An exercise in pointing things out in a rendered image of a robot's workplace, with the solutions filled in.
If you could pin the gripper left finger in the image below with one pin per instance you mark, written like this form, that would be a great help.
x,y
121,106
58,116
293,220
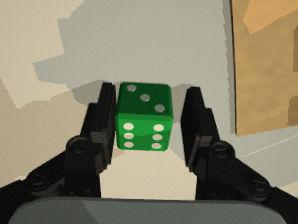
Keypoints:
x,y
72,172

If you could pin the green die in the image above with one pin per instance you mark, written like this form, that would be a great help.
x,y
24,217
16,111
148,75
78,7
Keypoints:
x,y
143,116

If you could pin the tan flat mat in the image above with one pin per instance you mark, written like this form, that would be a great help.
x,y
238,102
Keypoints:
x,y
265,60

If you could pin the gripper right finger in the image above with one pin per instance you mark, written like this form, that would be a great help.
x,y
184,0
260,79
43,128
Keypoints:
x,y
217,169

